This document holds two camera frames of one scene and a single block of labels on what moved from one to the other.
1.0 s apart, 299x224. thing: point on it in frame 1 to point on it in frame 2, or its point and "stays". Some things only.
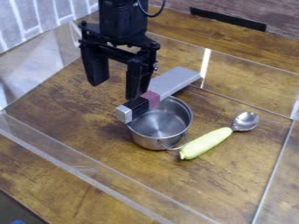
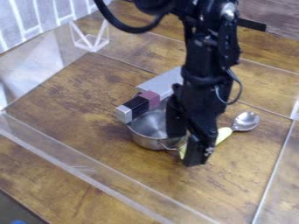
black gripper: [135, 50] to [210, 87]
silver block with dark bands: [164, 84] stays
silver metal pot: [160, 129] stays
